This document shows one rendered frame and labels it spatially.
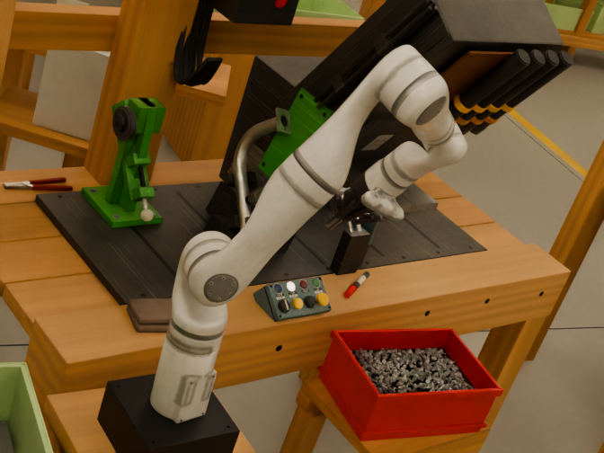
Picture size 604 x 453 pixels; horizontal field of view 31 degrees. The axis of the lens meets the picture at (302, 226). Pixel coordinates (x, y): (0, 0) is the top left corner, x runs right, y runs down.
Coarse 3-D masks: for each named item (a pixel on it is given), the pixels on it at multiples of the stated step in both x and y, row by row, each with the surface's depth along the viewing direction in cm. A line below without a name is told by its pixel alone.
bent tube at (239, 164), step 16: (288, 112) 241; (256, 128) 243; (272, 128) 240; (288, 128) 240; (240, 144) 246; (240, 160) 246; (240, 176) 245; (240, 192) 244; (240, 208) 243; (240, 224) 242
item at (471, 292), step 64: (448, 256) 275; (512, 256) 287; (64, 320) 204; (128, 320) 210; (256, 320) 224; (320, 320) 233; (384, 320) 248; (448, 320) 265; (512, 320) 285; (64, 384) 196
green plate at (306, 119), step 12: (300, 96) 240; (312, 96) 238; (300, 108) 240; (312, 108) 237; (324, 108) 235; (300, 120) 239; (312, 120) 237; (324, 120) 234; (300, 132) 239; (312, 132) 236; (276, 144) 243; (288, 144) 241; (300, 144) 238; (264, 156) 245; (276, 156) 243; (288, 156) 240; (264, 168) 244; (276, 168) 242
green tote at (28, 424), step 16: (0, 368) 178; (16, 368) 180; (0, 384) 180; (16, 384) 181; (0, 400) 182; (16, 400) 181; (32, 400) 174; (0, 416) 184; (16, 416) 180; (32, 416) 172; (16, 432) 180; (32, 432) 171; (16, 448) 180; (32, 448) 171; (48, 448) 165
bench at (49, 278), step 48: (0, 192) 241; (48, 192) 247; (432, 192) 312; (0, 240) 224; (48, 240) 230; (480, 240) 294; (0, 288) 213; (48, 288) 215; (96, 288) 220; (528, 336) 297
